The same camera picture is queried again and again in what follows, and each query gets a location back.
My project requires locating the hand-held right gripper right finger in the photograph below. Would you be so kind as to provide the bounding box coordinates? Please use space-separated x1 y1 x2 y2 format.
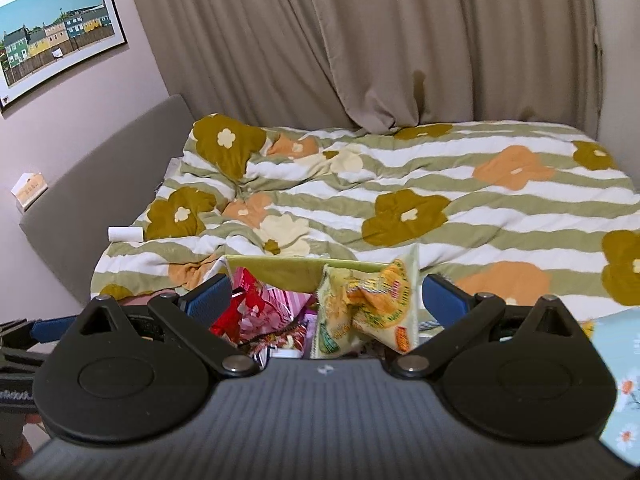
390 273 595 379

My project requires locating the wall poster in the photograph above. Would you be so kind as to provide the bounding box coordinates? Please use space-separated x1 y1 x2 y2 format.
0 0 129 114

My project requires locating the yellow snack packet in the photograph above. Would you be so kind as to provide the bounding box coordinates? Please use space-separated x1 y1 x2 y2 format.
312 245 421 359

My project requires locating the green cardboard box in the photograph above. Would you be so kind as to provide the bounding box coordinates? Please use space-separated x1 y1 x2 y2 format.
224 254 401 294

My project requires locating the blue daisy tablecloth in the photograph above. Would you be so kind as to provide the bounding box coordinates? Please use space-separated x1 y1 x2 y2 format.
582 307 640 454

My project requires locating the striped floral blanket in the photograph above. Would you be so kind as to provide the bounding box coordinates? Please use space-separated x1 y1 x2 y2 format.
90 112 640 322

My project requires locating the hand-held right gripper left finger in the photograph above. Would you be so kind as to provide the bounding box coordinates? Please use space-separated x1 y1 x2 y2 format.
60 272 262 378

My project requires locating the person's left hand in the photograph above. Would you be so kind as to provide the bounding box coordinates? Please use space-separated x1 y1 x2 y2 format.
7 410 47 467

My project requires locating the white paper roll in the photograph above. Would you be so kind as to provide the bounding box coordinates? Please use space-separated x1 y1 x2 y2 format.
108 226 146 244

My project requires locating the red white snack packet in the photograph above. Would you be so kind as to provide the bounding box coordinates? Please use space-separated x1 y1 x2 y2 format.
209 305 242 347

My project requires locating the grey headboard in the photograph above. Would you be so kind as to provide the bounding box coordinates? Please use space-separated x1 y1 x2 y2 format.
19 94 199 306

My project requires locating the small cardboard box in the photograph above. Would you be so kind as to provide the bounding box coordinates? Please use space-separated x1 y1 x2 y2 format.
11 172 49 211

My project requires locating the pink striped snack packet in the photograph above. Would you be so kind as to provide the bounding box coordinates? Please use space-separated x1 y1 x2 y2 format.
232 266 312 341

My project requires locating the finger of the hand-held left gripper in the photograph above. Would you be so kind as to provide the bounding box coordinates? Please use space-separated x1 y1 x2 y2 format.
0 316 77 349

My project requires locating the beige curtain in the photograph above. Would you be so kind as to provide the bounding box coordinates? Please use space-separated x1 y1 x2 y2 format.
122 0 604 136

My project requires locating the brown orange snack packet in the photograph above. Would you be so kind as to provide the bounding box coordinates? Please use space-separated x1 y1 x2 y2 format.
247 327 307 361

